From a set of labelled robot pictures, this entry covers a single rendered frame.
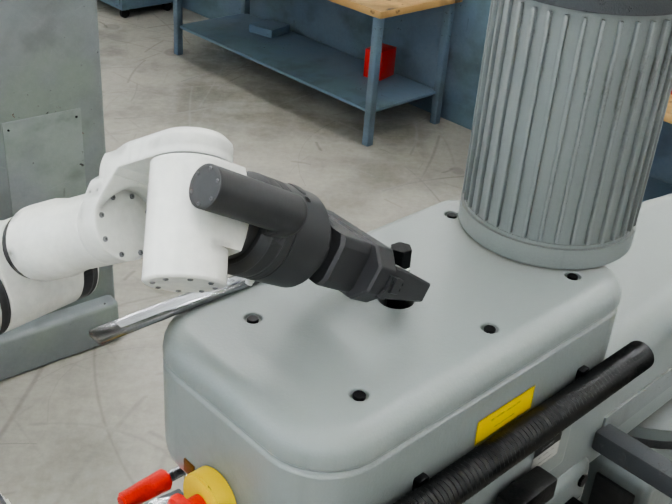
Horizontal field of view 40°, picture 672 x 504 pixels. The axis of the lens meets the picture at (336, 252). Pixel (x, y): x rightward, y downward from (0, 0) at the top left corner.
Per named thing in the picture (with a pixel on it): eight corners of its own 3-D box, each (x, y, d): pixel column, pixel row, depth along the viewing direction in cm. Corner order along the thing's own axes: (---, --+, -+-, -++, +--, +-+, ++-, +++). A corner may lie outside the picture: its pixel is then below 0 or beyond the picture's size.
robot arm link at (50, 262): (143, 170, 83) (23, 205, 96) (50, 201, 76) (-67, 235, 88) (181, 281, 85) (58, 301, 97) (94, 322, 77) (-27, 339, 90)
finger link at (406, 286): (413, 304, 90) (374, 293, 85) (428, 274, 89) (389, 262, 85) (424, 311, 89) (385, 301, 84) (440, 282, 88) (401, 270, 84)
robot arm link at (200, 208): (221, 306, 81) (114, 284, 72) (227, 187, 83) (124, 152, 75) (320, 292, 74) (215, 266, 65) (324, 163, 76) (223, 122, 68)
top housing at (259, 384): (311, 606, 80) (322, 467, 72) (141, 443, 96) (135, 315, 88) (610, 390, 109) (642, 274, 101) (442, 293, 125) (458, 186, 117)
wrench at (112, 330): (104, 351, 83) (104, 344, 82) (82, 330, 85) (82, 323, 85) (313, 268, 97) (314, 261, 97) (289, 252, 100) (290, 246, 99)
